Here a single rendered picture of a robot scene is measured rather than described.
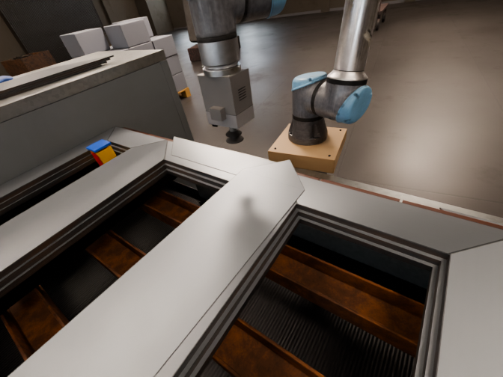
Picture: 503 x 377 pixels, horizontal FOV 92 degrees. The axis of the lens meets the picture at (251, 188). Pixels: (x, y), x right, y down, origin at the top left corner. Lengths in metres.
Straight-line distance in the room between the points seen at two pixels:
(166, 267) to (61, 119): 0.79
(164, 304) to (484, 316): 0.45
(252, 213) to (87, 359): 0.34
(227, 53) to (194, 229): 0.34
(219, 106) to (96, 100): 0.73
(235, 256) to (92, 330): 0.25
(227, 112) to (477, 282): 0.50
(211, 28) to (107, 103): 0.78
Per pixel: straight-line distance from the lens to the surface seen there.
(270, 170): 0.62
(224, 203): 0.55
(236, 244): 0.47
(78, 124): 1.17
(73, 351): 0.50
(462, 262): 0.50
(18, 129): 1.12
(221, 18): 0.50
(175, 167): 0.76
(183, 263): 0.48
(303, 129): 0.93
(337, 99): 0.81
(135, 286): 0.50
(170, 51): 4.05
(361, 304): 0.61
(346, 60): 0.81
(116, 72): 1.22
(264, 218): 0.50
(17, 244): 0.77
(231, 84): 0.50
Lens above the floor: 1.22
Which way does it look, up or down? 40 degrees down
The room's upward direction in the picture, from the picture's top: 11 degrees counter-clockwise
